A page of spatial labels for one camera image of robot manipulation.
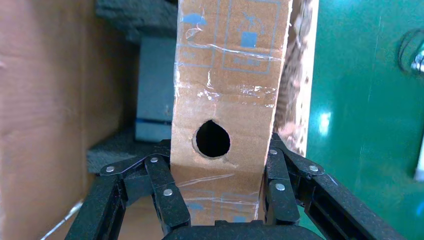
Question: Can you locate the flat black foam strip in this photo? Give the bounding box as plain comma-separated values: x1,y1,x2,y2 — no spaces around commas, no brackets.
86,130,173,175

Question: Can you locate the large open cardboard carton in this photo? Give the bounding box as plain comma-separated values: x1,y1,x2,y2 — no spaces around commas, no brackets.
0,0,321,240

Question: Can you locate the notched black foam block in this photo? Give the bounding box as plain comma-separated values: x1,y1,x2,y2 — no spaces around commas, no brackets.
96,0,180,44

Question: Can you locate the black cable coil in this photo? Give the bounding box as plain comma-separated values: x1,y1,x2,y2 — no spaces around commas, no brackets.
399,29,424,77

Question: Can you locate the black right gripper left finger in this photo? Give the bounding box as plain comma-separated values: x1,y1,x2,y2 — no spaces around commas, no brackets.
64,139,192,240

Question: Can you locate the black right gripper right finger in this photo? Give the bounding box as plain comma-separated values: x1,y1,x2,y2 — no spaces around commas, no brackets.
263,132,407,240

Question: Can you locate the white pole stand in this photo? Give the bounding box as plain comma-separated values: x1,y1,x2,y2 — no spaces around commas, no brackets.
414,134,424,182

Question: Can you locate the small cardboard box with hole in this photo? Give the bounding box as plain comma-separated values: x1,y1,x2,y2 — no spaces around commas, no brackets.
169,0,294,226

